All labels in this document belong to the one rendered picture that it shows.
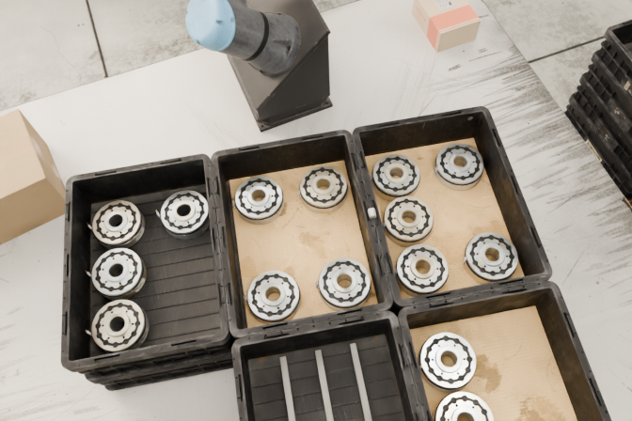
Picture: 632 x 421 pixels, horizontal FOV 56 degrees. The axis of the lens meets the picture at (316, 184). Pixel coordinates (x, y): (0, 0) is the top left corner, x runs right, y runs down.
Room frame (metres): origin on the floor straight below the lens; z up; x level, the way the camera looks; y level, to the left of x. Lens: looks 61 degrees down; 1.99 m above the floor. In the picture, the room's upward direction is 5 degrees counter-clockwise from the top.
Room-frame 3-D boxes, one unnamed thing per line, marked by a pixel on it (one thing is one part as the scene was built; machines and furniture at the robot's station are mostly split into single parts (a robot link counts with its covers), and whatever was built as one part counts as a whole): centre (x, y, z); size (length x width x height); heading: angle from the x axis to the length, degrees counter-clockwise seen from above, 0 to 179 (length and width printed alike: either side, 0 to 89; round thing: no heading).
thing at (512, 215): (0.53, -0.25, 0.87); 0.40 x 0.30 x 0.11; 6
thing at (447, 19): (1.19, -0.40, 0.74); 0.16 x 0.12 x 0.07; 17
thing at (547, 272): (0.53, -0.25, 0.92); 0.40 x 0.30 x 0.02; 6
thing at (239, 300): (0.50, 0.05, 0.87); 0.40 x 0.30 x 0.11; 6
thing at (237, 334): (0.50, 0.05, 0.92); 0.40 x 0.30 x 0.02; 6
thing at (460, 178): (0.65, -0.31, 0.86); 0.10 x 0.10 x 0.01
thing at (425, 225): (0.53, -0.19, 0.86); 0.10 x 0.10 x 0.01
